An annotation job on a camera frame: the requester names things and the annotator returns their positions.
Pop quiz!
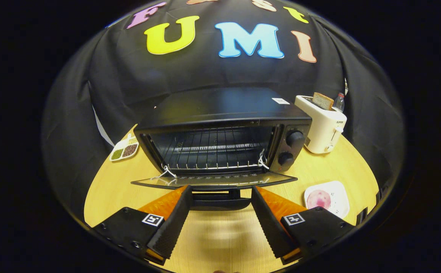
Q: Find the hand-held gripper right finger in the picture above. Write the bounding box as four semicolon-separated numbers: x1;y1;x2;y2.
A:
250;185;356;265

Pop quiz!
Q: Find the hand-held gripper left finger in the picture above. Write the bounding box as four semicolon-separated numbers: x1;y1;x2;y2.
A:
91;185;193;266

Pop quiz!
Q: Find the pink ham slice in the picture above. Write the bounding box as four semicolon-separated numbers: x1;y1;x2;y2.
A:
306;189;332;210

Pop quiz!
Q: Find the white square plate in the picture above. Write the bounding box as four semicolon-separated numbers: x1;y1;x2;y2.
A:
304;180;350;219

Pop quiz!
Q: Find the black toaster oven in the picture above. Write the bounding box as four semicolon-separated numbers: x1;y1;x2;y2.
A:
131;87;313;211

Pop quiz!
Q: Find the white pop-up toaster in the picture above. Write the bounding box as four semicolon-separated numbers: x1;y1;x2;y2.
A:
295;95;347;154

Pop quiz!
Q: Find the white divided bean tray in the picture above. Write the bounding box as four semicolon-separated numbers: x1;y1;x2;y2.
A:
109;133;140;162

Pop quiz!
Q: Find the brown bread slice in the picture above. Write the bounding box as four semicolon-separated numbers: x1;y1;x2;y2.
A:
312;92;335;111

